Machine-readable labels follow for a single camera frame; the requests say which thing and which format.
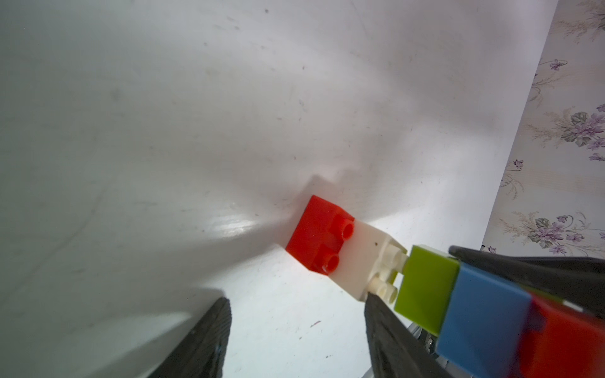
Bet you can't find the red lego brick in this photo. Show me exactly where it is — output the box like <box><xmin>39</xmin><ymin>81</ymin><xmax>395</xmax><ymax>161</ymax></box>
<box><xmin>510</xmin><ymin>295</ymin><xmax>604</xmax><ymax>378</ymax></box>
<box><xmin>285</xmin><ymin>195</ymin><xmax>355</xmax><ymax>276</ymax></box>

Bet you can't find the blue lego brick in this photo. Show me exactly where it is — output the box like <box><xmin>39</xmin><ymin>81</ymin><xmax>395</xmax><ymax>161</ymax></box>
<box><xmin>436</xmin><ymin>263</ymin><xmax>532</xmax><ymax>378</ymax></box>

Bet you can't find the white lego brick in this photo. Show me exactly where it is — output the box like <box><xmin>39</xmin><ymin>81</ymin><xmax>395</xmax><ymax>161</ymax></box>
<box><xmin>329</xmin><ymin>221</ymin><xmax>408</xmax><ymax>304</ymax></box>

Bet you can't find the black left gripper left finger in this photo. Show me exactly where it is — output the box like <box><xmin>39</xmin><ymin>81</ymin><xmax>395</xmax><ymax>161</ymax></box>
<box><xmin>150</xmin><ymin>297</ymin><xmax>233</xmax><ymax>378</ymax></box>

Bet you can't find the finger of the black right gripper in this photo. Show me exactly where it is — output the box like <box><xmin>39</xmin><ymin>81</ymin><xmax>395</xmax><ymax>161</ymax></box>
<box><xmin>448</xmin><ymin>246</ymin><xmax>604</xmax><ymax>318</ymax></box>

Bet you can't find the lime green lego brick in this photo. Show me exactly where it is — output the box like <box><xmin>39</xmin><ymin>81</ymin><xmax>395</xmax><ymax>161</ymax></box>
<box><xmin>394</xmin><ymin>245</ymin><xmax>460</xmax><ymax>336</ymax></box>

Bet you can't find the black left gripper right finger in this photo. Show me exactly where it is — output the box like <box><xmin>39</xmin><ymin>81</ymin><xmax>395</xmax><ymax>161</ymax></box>
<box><xmin>364</xmin><ymin>294</ymin><xmax>452</xmax><ymax>378</ymax></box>

